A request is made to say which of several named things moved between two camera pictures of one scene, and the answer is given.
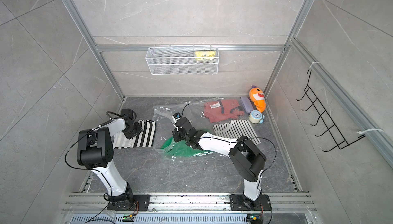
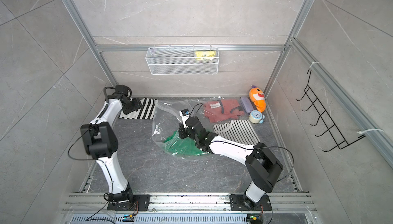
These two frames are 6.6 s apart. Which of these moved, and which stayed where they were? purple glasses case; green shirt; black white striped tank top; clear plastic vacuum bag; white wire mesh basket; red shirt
Moved: black white striped tank top; green shirt
Stayed: red shirt; white wire mesh basket; clear plastic vacuum bag; purple glasses case
